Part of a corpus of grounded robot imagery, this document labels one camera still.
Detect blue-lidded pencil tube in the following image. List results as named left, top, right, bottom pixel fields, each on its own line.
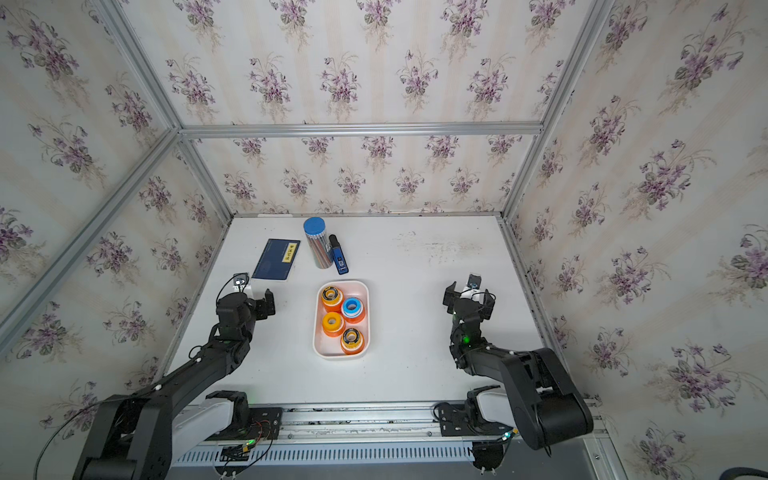
left=303, top=217, right=333, bottom=269

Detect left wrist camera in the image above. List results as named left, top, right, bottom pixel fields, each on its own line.
left=232, top=272, right=250, bottom=293

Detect dark blue book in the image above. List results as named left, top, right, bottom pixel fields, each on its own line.
left=251, top=238, right=301, bottom=281

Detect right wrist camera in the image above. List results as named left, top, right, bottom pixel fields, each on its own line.
left=466, top=274, right=482, bottom=293

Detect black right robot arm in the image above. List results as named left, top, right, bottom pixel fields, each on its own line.
left=442, top=276, right=594, bottom=450

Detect white plastic storage box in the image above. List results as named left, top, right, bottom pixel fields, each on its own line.
left=312, top=280, right=372, bottom=360

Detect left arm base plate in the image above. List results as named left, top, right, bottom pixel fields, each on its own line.
left=207, top=407, right=284, bottom=442

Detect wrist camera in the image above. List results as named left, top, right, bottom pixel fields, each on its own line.
left=466, top=274, right=482, bottom=293
left=232, top=272, right=250, bottom=293

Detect blue stapler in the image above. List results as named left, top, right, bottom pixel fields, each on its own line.
left=328, top=234, right=349, bottom=275

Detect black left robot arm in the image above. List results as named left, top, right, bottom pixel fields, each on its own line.
left=74, top=290, right=276, bottom=479

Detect small yellow-black tape roll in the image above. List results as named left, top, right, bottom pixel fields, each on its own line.
left=320, top=285, right=344, bottom=313
left=340, top=328, right=365, bottom=355

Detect aluminium front rail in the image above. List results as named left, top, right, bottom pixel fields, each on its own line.
left=107, top=398, right=607, bottom=448

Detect blue-centred orange tape roll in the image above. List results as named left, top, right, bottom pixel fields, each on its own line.
left=341, top=297, right=366, bottom=324

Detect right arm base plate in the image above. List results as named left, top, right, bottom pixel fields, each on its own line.
left=432, top=402, right=518, bottom=440

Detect yellow tape roll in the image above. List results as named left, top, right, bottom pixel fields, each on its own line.
left=321, top=311, right=345, bottom=337

